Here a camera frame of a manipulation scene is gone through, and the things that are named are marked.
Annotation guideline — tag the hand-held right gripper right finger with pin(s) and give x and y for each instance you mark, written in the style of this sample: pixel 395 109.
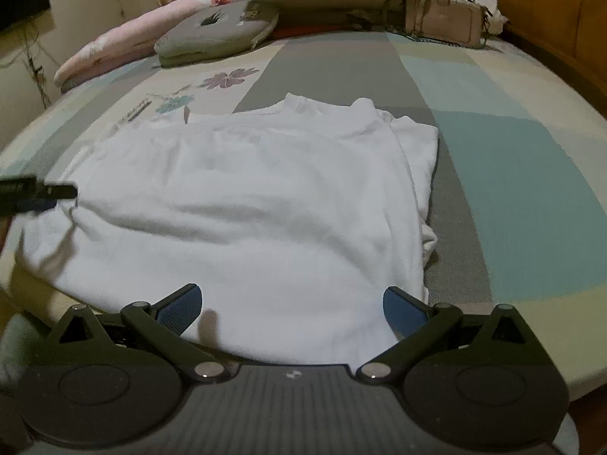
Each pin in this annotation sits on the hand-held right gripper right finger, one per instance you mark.
pixel 403 312

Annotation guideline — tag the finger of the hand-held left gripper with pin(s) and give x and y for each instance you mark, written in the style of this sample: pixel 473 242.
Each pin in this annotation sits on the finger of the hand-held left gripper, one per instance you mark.
pixel 35 205
pixel 57 192

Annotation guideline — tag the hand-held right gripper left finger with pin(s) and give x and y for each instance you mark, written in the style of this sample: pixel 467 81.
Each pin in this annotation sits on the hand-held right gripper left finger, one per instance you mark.
pixel 180 309

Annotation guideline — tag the white printed sweatshirt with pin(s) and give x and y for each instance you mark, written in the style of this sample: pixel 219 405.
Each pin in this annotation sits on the white printed sweatshirt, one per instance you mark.
pixel 265 199

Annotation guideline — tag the person's grey pants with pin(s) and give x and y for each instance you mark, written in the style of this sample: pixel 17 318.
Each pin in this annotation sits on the person's grey pants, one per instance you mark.
pixel 19 346

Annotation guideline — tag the pink floral quilt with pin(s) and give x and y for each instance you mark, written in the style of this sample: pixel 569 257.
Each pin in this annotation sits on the pink floral quilt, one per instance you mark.
pixel 123 38

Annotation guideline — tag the grey pillow with hole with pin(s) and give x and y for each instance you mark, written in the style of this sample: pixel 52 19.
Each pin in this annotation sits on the grey pillow with hole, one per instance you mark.
pixel 213 33

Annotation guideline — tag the dark furry charm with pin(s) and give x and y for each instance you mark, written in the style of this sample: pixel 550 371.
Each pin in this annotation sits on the dark furry charm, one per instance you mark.
pixel 361 20

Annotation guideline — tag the orange flat object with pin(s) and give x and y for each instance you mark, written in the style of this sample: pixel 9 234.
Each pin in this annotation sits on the orange flat object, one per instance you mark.
pixel 308 31

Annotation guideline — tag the pink handbag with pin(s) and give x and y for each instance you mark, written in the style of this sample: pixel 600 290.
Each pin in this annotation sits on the pink handbag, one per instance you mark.
pixel 445 16

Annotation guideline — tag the folded beige blanket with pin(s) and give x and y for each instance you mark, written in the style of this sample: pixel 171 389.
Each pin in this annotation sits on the folded beige blanket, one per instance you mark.
pixel 322 7

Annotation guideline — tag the wooden bed headboard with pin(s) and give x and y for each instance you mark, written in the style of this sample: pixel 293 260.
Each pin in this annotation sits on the wooden bed headboard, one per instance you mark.
pixel 559 14

